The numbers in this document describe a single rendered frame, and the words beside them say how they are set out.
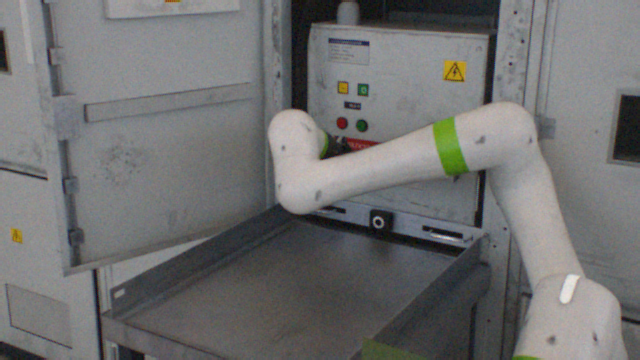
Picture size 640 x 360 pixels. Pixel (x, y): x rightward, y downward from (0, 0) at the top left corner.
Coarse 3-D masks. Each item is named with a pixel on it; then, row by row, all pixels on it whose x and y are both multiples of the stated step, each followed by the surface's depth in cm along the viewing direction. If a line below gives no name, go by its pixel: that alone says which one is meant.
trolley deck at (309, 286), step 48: (288, 240) 201; (336, 240) 201; (192, 288) 174; (240, 288) 174; (288, 288) 174; (336, 288) 174; (384, 288) 174; (480, 288) 181; (144, 336) 156; (192, 336) 153; (240, 336) 153; (288, 336) 153; (336, 336) 153; (432, 336) 158
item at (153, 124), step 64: (64, 0) 168; (128, 0) 174; (192, 0) 185; (256, 0) 199; (64, 64) 172; (128, 64) 181; (192, 64) 192; (256, 64) 204; (64, 128) 173; (128, 128) 185; (192, 128) 197; (256, 128) 209; (64, 192) 178; (128, 192) 189; (192, 192) 201; (256, 192) 215; (64, 256) 180; (128, 256) 191
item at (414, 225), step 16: (320, 208) 212; (352, 208) 206; (368, 208) 204; (384, 208) 201; (368, 224) 205; (400, 224) 200; (416, 224) 197; (432, 224) 195; (448, 224) 192; (464, 224) 190; (480, 224) 190; (432, 240) 196
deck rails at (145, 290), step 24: (264, 216) 203; (288, 216) 214; (216, 240) 187; (240, 240) 195; (264, 240) 200; (168, 264) 173; (192, 264) 180; (216, 264) 185; (456, 264) 173; (120, 288) 161; (144, 288) 167; (168, 288) 173; (432, 288) 162; (120, 312) 162; (408, 312) 153; (384, 336) 144
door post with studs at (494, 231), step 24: (504, 0) 167; (528, 0) 164; (504, 24) 169; (528, 24) 166; (504, 48) 170; (504, 72) 171; (504, 96) 173; (504, 240) 182; (504, 264) 184; (504, 288) 185
